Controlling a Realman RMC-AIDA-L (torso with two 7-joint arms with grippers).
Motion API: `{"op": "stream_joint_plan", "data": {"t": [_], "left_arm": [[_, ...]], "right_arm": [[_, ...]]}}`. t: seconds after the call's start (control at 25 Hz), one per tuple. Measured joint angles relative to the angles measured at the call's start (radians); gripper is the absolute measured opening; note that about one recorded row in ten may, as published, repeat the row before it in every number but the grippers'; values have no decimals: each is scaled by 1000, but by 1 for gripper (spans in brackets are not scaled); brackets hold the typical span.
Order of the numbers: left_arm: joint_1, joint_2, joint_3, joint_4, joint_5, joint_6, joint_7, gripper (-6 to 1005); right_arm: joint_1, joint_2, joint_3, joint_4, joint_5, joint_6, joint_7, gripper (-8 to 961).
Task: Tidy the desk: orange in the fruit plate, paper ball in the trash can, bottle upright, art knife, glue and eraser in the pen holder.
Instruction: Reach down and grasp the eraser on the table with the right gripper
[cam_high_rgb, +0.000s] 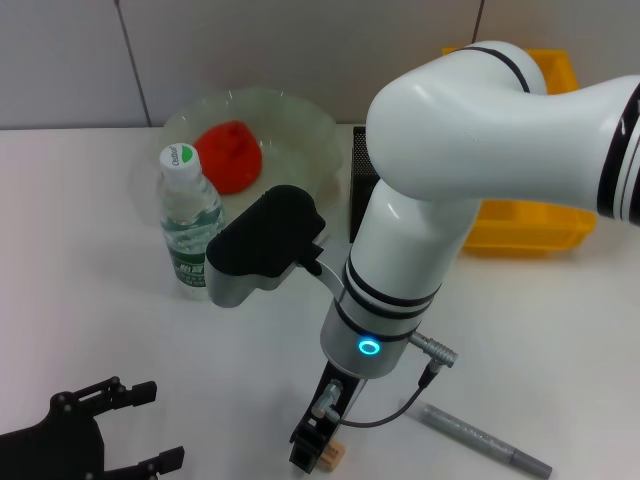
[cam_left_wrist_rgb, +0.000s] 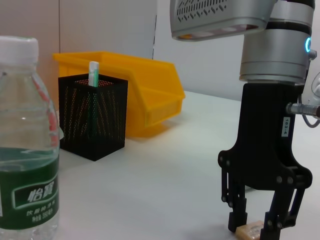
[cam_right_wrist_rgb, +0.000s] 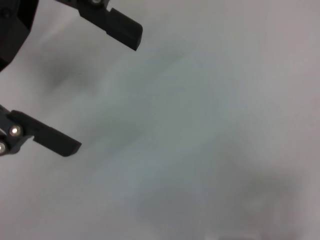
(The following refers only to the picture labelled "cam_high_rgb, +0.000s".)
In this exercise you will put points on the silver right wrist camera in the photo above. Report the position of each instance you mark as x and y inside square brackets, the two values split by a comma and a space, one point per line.
[270, 225]

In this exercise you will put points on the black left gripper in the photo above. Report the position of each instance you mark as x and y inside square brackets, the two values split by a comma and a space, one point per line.
[50, 450]

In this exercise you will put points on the clear water bottle green label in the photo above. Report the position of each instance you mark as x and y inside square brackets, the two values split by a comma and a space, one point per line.
[187, 225]

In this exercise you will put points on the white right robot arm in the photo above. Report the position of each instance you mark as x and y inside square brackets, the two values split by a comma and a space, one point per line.
[475, 125]

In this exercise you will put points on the orange fruit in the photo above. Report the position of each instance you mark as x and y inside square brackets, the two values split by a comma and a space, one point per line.
[230, 160]

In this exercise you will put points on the translucent green bowl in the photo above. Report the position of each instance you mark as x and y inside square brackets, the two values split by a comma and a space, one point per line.
[295, 130]

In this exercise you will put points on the grey marker pen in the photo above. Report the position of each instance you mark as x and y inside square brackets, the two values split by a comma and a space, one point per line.
[480, 437]

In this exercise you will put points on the yellow plastic storage bin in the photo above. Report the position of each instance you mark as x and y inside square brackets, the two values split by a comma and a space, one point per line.
[525, 230]

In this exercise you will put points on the black mesh pen holder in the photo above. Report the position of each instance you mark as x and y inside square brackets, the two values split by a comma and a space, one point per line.
[360, 200]

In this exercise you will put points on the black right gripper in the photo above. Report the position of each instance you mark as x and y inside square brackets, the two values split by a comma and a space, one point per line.
[347, 387]

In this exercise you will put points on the tan eraser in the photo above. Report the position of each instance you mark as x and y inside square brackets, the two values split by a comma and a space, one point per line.
[334, 455]

